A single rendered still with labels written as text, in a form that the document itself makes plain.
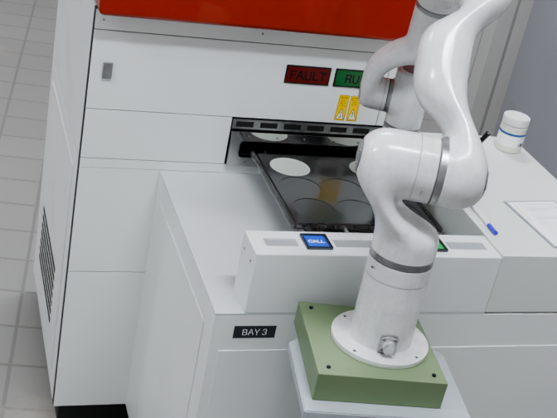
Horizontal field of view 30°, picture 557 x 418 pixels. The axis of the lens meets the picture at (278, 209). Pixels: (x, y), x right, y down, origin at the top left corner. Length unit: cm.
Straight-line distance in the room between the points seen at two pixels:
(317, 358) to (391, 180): 36
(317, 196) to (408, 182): 66
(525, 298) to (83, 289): 113
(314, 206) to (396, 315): 54
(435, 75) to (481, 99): 365
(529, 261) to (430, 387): 47
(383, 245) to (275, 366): 46
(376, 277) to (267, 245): 27
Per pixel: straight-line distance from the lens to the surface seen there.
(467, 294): 227
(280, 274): 207
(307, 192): 245
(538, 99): 518
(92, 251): 270
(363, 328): 196
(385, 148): 180
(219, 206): 248
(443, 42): 191
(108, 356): 289
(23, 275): 366
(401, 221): 185
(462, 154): 182
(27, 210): 405
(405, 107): 236
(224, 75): 253
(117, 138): 255
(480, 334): 236
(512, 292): 233
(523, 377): 250
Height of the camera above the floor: 196
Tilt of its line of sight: 27 degrees down
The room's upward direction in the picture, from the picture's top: 12 degrees clockwise
